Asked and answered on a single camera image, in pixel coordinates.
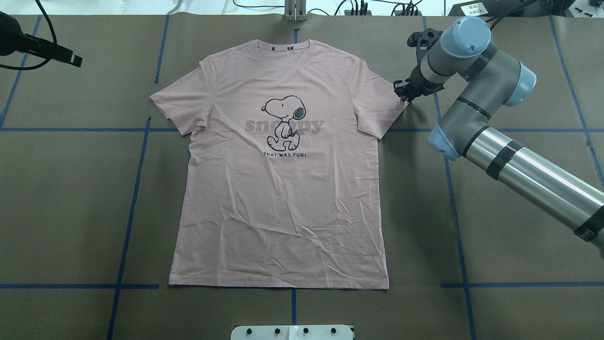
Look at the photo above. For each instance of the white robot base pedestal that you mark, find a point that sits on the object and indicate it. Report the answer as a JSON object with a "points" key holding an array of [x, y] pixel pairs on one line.
{"points": [[293, 332]]}

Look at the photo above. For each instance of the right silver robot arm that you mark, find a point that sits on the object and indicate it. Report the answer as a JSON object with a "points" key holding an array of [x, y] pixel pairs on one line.
{"points": [[495, 79]]}

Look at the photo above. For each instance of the aluminium frame post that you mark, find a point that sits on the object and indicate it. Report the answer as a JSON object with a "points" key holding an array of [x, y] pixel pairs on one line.
{"points": [[295, 11]]}

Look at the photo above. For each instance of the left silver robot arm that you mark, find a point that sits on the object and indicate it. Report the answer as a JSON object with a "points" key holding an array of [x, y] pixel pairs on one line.
{"points": [[12, 39]]}

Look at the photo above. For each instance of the pink Snoopy t-shirt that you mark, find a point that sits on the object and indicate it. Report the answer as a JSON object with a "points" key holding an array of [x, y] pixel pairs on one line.
{"points": [[283, 178]]}

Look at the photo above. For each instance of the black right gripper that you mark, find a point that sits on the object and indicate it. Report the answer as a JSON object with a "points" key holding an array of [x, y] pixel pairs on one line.
{"points": [[420, 81]]}

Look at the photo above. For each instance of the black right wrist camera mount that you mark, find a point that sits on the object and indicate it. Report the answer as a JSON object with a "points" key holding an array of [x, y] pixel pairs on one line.
{"points": [[423, 42]]}

